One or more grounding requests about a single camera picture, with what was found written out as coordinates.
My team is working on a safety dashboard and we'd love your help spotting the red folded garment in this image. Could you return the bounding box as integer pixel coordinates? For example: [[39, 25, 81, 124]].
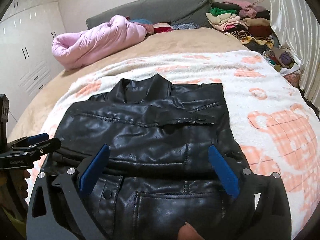
[[153, 23, 173, 34]]

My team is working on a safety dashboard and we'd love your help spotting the blue patterned garment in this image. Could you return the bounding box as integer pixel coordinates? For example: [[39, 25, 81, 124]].
[[172, 23, 200, 30]]

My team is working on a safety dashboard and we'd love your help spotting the person's left hand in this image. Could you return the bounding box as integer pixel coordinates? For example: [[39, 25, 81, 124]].
[[1, 170, 30, 209]]

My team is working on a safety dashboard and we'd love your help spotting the person's right hand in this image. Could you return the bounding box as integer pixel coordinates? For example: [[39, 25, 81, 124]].
[[177, 222, 204, 240]]

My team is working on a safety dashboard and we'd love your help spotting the beige plush bed cover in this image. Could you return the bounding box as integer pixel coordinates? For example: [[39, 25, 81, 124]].
[[8, 28, 247, 141]]

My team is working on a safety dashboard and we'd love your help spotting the black leather jacket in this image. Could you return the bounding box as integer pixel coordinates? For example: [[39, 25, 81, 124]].
[[41, 75, 248, 239]]

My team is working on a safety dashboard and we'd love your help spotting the pink rolled quilt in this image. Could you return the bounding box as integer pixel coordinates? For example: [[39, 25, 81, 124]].
[[52, 15, 148, 71]]

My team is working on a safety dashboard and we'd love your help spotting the pile of folded clothes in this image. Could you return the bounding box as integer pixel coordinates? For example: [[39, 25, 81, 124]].
[[206, 0, 300, 76]]

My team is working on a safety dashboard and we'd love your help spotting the white wardrobe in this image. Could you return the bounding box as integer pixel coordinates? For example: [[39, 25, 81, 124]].
[[1, 0, 65, 134]]

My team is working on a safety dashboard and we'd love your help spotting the grey quilted headboard cover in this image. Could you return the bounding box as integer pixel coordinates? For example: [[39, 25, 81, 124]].
[[86, 0, 212, 29]]

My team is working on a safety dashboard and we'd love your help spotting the shiny white curtain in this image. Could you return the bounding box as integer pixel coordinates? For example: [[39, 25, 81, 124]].
[[270, 0, 319, 108]]

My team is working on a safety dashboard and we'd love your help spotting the white orange bear blanket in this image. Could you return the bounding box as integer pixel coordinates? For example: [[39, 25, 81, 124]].
[[22, 50, 319, 236]]

